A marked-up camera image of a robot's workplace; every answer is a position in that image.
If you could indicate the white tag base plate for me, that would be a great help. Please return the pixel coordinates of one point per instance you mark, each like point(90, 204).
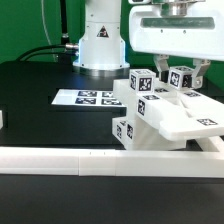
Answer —
point(95, 98)

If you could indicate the white U-shaped fence frame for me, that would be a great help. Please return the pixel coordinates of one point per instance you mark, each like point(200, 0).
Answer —
point(80, 143)

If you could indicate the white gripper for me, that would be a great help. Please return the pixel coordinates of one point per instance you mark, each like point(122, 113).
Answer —
point(198, 33)

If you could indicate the white chair seat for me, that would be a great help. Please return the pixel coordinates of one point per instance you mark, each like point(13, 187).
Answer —
point(148, 138)

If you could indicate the white tagged nut cube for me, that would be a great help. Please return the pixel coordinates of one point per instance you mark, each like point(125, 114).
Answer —
point(141, 80)
point(180, 77)

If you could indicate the white chair back frame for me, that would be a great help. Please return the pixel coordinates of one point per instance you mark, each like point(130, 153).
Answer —
point(176, 115)

